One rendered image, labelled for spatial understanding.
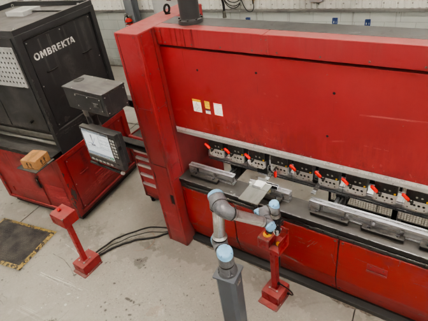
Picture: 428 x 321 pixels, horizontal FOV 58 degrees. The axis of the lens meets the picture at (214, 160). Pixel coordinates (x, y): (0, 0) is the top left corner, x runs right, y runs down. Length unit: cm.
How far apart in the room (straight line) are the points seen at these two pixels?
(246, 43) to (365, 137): 101
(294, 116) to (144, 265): 231
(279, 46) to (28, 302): 340
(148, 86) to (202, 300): 201
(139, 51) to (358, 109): 164
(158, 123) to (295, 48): 138
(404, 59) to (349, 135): 61
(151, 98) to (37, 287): 238
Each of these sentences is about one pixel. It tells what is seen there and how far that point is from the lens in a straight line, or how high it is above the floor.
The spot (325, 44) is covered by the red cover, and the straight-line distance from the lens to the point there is 248.
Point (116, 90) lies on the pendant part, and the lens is 314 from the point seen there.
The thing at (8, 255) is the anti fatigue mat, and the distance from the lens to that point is 506.
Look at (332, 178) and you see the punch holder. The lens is 295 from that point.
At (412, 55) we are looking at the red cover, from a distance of 238.
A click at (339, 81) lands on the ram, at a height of 203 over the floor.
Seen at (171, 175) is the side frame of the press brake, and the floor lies 97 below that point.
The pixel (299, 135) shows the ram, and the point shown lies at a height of 157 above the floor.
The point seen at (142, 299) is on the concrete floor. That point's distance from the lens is 396.
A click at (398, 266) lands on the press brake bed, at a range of 319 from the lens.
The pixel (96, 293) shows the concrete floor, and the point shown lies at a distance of 418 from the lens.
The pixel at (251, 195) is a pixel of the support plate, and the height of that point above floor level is 100.
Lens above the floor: 309
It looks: 35 degrees down
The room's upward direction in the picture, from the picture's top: 9 degrees counter-clockwise
